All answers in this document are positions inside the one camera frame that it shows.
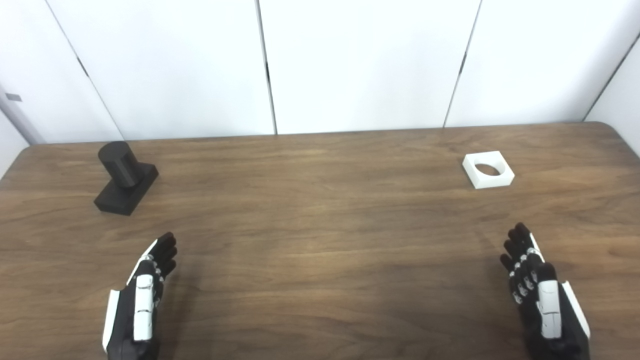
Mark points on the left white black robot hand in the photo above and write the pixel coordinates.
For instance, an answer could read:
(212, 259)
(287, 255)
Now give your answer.
(144, 305)

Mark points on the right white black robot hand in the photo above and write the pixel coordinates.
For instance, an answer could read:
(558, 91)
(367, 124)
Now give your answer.
(549, 305)

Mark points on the white square piece with hole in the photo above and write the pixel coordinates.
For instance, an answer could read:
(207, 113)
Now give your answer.
(492, 182)

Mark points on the black peg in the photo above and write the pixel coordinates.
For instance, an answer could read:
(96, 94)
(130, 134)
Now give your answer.
(120, 167)

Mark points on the gray wall corner post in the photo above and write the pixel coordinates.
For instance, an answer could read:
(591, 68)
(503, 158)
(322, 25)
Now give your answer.
(20, 120)

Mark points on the small gray wall tag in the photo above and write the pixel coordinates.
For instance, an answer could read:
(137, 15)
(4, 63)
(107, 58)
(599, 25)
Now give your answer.
(13, 97)

